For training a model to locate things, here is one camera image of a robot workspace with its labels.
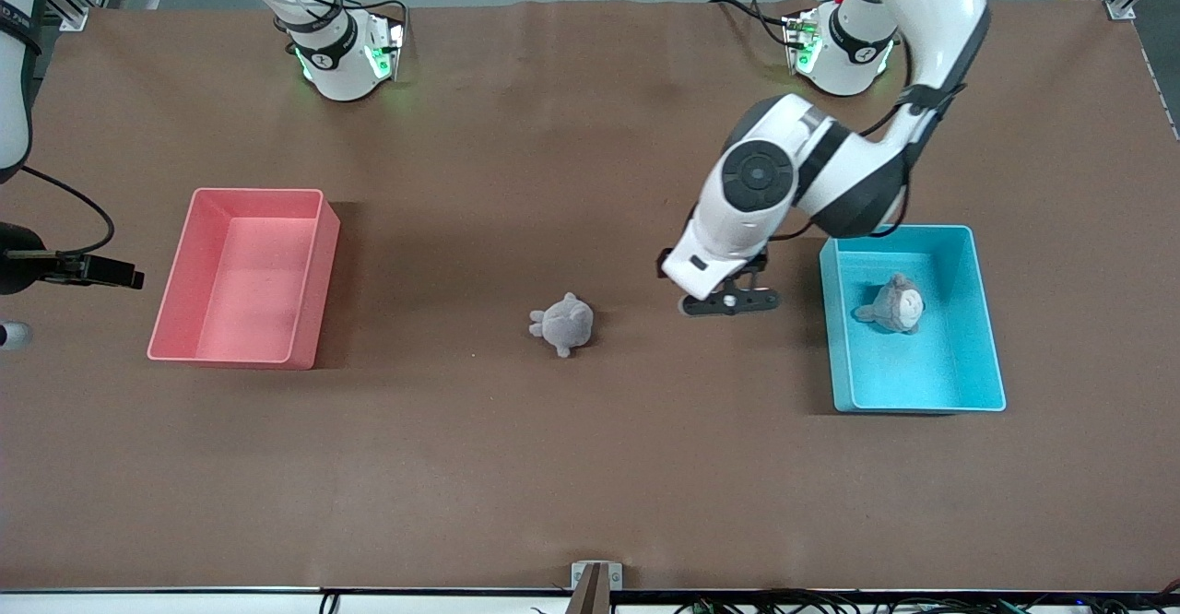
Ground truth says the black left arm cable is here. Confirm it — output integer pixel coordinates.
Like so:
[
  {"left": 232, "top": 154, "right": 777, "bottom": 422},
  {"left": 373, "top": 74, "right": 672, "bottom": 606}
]
[{"left": 770, "top": 33, "right": 964, "bottom": 242}]

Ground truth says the brown table mat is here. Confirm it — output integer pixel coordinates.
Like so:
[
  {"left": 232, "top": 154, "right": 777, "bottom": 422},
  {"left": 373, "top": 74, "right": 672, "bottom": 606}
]
[{"left": 0, "top": 0, "right": 1180, "bottom": 594}]

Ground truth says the grey plush toy white face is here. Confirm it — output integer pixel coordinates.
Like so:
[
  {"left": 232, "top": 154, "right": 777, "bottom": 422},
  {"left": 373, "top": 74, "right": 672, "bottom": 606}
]
[{"left": 853, "top": 273, "right": 926, "bottom": 336}]

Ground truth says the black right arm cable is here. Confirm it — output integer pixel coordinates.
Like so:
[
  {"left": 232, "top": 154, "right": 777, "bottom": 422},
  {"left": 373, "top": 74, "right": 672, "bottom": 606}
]
[{"left": 18, "top": 165, "right": 116, "bottom": 257}]

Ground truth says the black base cable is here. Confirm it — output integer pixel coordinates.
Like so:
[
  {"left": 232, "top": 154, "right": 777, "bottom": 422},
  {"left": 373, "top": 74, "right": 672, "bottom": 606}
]
[
  {"left": 343, "top": 0, "right": 412, "bottom": 48},
  {"left": 708, "top": 0, "right": 796, "bottom": 48}
]

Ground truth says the pink plastic box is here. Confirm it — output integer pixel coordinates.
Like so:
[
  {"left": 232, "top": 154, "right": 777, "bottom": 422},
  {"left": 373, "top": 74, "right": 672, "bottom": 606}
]
[{"left": 147, "top": 187, "right": 341, "bottom": 372}]

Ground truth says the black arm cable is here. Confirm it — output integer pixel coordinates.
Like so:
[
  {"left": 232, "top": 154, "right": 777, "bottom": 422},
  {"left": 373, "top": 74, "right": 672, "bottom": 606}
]
[
  {"left": 770, "top": 33, "right": 964, "bottom": 242},
  {"left": 18, "top": 165, "right": 116, "bottom": 257}
]

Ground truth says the silver camera mount bracket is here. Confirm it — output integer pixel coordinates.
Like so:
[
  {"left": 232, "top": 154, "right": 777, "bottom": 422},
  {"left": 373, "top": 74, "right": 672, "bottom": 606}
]
[{"left": 570, "top": 561, "right": 624, "bottom": 614}]

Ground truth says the blue plastic box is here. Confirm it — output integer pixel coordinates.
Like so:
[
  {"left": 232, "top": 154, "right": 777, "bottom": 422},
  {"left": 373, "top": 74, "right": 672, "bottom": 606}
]
[{"left": 820, "top": 222, "right": 1008, "bottom": 414}]

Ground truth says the plain grey plush toy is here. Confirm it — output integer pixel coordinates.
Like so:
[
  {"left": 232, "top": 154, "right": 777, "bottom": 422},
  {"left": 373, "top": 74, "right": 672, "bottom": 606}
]
[{"left": 528, "top": 292, "right": 596, "bottom": 359}]

